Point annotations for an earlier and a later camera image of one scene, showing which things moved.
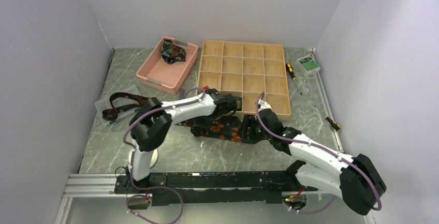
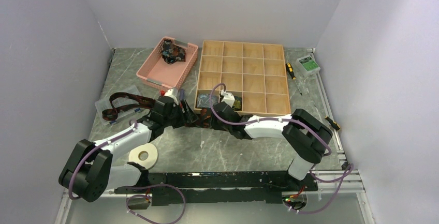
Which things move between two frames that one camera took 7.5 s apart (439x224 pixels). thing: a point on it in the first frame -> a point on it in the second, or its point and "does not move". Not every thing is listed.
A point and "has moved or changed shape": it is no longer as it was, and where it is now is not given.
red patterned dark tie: (112, 114) does not move
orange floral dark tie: (229, 128) has moved or changed shape
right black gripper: (250, 121) -> (215, 123)
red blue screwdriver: (182, 93) does not move
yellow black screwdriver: (290, 68) does not move
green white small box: (307, 66) does not move
